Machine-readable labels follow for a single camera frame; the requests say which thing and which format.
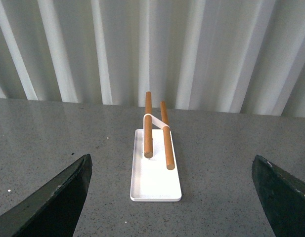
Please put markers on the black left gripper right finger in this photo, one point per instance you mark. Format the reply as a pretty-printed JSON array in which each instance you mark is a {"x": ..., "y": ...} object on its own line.
[{"x": 282, "y": 197}]

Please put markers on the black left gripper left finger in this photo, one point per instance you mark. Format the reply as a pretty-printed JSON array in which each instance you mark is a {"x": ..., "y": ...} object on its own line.
[{"x": 54, "y": 209}]

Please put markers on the white rack with wooden bars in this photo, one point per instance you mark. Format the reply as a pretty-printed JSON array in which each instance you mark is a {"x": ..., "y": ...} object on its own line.
[{"x": 154, "y": 174}]

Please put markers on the white pleated curtain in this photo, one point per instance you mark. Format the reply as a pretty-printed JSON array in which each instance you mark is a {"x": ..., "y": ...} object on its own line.
[{"x": 236, "y": 56}]

